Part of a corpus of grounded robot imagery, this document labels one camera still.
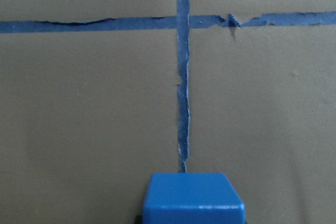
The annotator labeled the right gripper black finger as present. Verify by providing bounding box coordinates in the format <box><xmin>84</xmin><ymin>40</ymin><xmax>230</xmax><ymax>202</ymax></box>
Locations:
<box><xmin>134</xmin><ymin>215</ymin><xmax>143</xmax><ymax>224</ymax></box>

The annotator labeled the blue wooden cube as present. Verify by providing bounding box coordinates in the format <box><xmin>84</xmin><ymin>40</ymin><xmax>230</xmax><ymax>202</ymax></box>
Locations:
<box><xmin>142</xmin><ymin>173</ymin><xmax>246</xmax><ymax>224</ymax></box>

